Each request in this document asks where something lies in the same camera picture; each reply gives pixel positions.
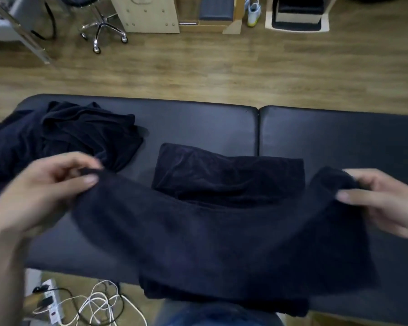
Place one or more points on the person's left hand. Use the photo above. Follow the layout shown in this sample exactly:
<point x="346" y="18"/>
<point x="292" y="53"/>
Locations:
<point x="37" y="196"/>

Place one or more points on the person's right hand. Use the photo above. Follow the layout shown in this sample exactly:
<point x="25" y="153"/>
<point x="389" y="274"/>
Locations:
<point x="391" y="207"/>

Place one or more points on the person's left thumb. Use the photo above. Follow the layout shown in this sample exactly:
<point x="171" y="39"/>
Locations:
<point x="80" y="184"/>

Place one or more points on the person's right thumb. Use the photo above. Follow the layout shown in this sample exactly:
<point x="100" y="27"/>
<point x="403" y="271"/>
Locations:
<point x="355" y="197"/>

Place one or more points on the dark navy towel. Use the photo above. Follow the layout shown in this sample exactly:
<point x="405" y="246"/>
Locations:
<point x="224" y="247"/>
<point x="224" y="173"/>

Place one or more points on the person's left forearm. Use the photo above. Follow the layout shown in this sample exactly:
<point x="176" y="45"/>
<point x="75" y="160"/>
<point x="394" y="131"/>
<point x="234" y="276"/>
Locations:
<point x="1" y="278"/>

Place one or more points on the pile of crumpled dark towels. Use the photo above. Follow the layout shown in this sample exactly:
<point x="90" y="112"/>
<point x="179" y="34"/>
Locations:
<point x="64" y="135"/>

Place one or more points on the black padded massage bed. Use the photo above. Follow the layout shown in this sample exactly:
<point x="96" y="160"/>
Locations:
<point x="343" y="142"/>

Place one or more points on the white power strip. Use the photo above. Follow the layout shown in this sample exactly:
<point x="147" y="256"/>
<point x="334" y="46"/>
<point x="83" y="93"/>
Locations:
<point x="52" y="302"/>

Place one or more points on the folded dark navy towel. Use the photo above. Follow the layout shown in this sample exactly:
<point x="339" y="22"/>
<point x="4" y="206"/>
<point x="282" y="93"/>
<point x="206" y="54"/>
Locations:
<point x="224" y="173"/>

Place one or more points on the chrome swivel stool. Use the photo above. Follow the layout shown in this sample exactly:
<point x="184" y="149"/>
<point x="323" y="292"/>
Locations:
<point x="100" y="25"/>

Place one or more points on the white crate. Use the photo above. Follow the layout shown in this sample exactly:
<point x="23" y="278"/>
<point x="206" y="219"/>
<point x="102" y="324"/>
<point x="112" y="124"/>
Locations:
<point x="1" y="28"/>

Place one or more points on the person's blue jeans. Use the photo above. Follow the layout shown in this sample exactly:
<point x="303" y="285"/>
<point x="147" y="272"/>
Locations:
<point x="217" y="315"/>

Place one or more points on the light wooden cabinet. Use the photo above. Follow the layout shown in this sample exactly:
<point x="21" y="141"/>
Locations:
<point x="146" y="13"/>

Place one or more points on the wooden stool with black cushion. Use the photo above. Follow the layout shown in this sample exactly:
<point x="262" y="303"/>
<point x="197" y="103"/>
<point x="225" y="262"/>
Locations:
<point x="297" y="15"/>

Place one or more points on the white sneaker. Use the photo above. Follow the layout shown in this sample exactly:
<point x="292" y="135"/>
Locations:
<point x="254" y="13"/>

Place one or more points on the dark grey cushion pad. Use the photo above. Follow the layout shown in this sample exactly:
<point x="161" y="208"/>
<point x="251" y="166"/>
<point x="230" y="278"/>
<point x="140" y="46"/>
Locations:
<point x="216" y="8"/>

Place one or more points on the metal frame leg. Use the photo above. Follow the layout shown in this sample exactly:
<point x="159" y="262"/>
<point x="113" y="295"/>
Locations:
<point x="23" y="33"/>

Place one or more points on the wooden shelf frame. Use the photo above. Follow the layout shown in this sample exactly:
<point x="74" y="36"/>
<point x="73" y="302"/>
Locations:
<point x="232" y="25"/>

